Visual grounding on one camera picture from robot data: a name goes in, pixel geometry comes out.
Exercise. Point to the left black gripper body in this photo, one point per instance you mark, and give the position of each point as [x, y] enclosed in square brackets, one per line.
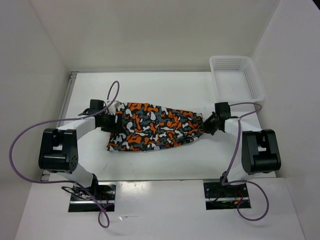
[108, 124]

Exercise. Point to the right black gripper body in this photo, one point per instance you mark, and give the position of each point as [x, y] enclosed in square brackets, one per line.
[210, 125]

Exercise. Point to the orange camo patterned shorts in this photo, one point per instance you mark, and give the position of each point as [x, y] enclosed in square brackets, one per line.
[148, 127]

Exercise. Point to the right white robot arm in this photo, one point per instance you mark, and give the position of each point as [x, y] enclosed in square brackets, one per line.
[256, 150]

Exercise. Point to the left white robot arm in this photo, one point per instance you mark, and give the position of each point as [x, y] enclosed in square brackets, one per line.
[59, 146]

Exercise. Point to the white perforated plastic basket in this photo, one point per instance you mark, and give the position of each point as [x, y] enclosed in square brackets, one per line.
[236, 79]

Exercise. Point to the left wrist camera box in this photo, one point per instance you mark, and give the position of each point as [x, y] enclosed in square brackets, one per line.
[113, 105]

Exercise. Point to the aluminium table edge rail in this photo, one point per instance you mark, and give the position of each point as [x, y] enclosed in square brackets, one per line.
[67, 98]

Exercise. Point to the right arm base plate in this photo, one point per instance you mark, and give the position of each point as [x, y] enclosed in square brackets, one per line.
[218, 197]

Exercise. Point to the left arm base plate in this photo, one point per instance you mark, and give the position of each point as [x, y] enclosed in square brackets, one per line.
[80, 201]

